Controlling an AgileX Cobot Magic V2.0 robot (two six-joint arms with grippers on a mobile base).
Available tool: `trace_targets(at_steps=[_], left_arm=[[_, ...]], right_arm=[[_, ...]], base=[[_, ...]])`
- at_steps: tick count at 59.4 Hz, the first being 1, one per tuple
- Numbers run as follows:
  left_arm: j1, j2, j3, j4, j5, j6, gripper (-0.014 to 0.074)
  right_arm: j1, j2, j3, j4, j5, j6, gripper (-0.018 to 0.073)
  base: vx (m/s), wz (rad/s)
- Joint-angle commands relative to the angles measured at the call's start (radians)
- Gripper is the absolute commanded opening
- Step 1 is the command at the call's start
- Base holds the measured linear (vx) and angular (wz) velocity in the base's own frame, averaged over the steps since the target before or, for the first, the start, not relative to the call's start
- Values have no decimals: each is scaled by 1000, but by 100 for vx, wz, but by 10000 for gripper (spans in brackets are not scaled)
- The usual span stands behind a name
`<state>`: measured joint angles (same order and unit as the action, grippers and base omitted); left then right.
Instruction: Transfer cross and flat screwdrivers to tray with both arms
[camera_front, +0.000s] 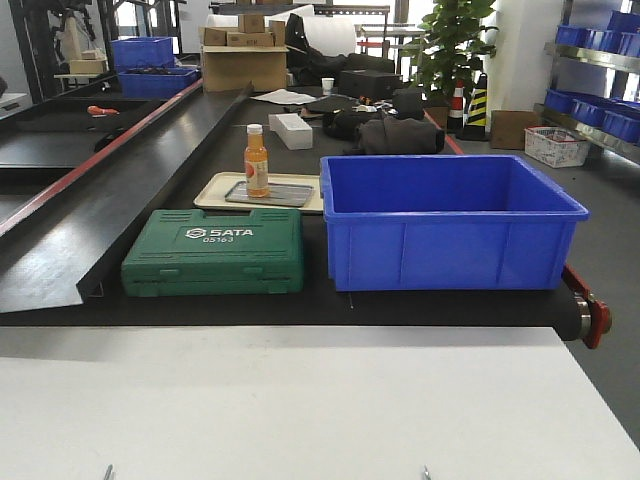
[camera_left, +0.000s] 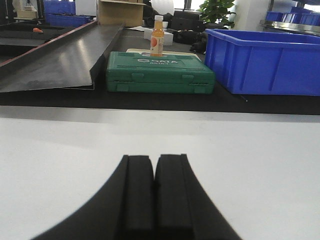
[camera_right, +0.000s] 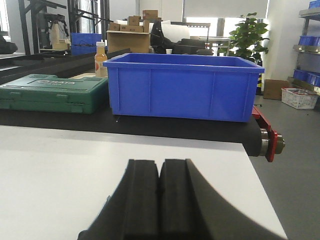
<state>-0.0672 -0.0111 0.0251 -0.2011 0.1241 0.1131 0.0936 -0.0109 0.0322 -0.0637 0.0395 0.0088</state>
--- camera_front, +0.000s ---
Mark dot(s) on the small grey metal tray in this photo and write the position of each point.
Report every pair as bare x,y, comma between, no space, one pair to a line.
285,195

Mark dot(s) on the beige plastic tray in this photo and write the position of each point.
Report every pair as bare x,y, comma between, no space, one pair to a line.
212,197

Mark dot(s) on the orange juice bottle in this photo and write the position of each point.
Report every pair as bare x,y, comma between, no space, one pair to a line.
256,162

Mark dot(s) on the white rectangular box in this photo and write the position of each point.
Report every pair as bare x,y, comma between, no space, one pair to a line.
292,130

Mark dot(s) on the dark grey folded cloth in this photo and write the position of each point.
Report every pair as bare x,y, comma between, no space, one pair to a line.
392,136

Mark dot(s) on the green SATA tool case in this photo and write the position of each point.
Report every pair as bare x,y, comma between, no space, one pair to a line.
188,252

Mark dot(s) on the large blue plastic bin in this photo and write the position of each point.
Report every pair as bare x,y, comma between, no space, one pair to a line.
445,222

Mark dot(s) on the white paper cup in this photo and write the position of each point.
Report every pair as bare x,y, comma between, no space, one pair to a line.
327,84

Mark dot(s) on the black equipment case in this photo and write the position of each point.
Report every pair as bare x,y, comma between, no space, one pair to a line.
372,84

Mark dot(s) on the red white traffic cone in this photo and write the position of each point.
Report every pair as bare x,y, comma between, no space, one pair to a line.
455,116

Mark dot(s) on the black yellow traffic cone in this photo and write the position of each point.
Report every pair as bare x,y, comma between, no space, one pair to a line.
474,129

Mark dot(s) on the large cardboard box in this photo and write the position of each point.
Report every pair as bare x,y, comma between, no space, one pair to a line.
228,68

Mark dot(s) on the brown cardboard sheet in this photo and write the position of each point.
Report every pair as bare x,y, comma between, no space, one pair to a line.
507,128

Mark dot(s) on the blue bin on conveyor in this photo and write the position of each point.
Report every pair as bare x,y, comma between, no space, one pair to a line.
156,83

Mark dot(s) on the green potted plant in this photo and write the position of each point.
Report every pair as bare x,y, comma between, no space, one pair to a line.
451,47

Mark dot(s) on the orange tool on conveyor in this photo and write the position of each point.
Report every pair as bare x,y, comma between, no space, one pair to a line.
96,111

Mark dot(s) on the stainless steel shelf rack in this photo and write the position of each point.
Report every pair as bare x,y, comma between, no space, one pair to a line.
593,89

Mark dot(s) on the white wire basket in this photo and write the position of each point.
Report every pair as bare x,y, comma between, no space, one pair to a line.
555,147

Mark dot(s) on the red conveyor end bracket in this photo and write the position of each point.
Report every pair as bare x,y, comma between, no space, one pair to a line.
595,314

